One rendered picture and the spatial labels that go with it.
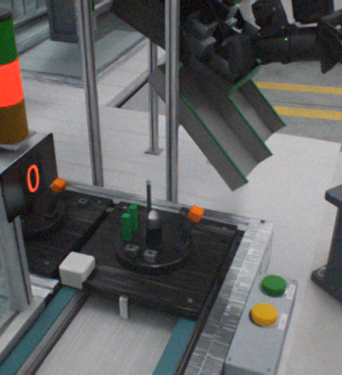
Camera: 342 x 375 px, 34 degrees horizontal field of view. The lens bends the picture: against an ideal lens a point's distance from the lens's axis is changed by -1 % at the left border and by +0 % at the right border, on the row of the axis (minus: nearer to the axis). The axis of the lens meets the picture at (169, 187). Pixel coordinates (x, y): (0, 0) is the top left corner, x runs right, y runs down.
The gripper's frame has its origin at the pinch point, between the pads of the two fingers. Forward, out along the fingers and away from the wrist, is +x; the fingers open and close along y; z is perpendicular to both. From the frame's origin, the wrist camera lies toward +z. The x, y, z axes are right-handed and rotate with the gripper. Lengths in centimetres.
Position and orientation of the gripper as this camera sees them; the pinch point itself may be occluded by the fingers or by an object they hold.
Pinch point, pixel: (237, 48)
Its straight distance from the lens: 106.3
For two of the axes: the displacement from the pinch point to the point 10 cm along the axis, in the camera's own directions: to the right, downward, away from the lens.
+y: -6.4, 3.4, -6.9
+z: -1.4, -9.3, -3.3
